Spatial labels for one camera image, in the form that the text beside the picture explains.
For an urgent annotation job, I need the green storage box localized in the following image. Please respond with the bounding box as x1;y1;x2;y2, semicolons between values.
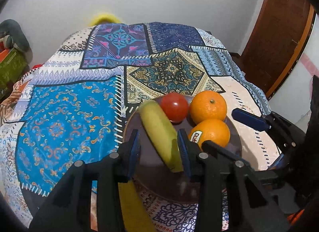
0;48;28;99

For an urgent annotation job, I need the red tomato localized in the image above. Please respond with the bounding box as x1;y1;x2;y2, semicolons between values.
160;92;189;123

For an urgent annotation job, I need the yellow foam tube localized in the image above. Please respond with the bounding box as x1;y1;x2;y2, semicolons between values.
89;14;122;27

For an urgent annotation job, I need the large orange with stem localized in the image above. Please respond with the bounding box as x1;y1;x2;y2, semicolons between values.
189;90;227;124

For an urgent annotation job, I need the large orange with sticker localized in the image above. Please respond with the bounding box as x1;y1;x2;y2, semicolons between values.
188;118;230;148

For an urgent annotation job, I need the brown wooden wardrobe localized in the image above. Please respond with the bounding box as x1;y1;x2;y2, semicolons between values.
241;0;315;98

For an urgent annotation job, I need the grey neck pillow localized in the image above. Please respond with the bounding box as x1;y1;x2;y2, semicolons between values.
0;19;33;64

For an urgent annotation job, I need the purple ceramic plate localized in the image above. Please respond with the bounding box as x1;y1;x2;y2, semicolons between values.
123;94;243;204

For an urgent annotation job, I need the green sugarcane piece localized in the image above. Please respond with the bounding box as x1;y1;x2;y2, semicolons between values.
138;100;183;173
118;181;156;232

